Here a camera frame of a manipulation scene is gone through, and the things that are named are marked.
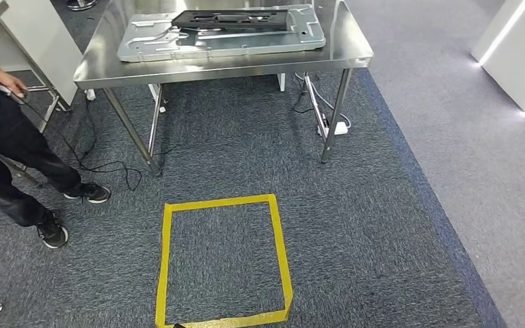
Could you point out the handheld control button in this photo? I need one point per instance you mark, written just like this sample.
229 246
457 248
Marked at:
24 96

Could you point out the white lit display plinth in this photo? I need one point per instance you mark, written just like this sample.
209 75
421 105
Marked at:
516 59

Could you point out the white power strip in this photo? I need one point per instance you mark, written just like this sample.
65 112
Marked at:
340 129

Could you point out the steel side table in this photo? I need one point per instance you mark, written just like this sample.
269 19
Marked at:
49 86

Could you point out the stamped metal plate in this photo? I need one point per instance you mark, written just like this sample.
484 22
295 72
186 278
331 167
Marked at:
244 45

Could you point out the person's left hand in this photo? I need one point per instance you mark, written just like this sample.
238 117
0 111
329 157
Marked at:
13 83

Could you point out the person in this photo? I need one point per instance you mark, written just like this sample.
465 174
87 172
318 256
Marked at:
13 140

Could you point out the white plug adapter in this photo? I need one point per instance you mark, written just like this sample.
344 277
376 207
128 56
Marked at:
91 94

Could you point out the steel workbench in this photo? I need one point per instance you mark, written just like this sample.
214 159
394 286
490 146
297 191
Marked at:
108 68

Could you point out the white cabinet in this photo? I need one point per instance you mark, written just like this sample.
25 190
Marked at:
54 50

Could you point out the yellow floor tape outline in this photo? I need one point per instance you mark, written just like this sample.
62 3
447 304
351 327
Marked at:
166 253

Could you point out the chrome stanchion base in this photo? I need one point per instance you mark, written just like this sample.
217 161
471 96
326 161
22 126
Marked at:
81 4

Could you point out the black plastic panel part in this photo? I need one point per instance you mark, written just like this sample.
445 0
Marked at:
185 20

